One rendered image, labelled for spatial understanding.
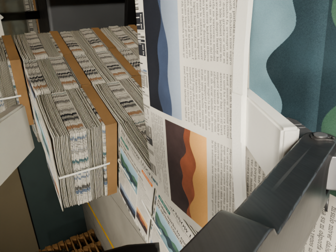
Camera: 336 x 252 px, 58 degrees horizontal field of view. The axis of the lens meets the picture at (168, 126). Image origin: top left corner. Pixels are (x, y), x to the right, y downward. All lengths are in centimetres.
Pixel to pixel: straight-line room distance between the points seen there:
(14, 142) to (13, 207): 845
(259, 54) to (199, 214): 16
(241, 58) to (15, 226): 879
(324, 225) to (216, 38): 13
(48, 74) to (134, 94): 39
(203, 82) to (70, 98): 104
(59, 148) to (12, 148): 91
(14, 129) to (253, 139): 13
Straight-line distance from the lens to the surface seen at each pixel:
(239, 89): 17
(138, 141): 103
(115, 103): 121
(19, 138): 19
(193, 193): 29
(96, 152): 116
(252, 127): 17
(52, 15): 222
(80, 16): 226
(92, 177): 124
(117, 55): 157
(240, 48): 17
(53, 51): 161
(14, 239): 911
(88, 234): 819
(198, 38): 23
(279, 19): 17
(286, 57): 17
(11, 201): 855
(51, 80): 137
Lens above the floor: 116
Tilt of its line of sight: 26 degrees down
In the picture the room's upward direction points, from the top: 104 degrees counter-clockwise
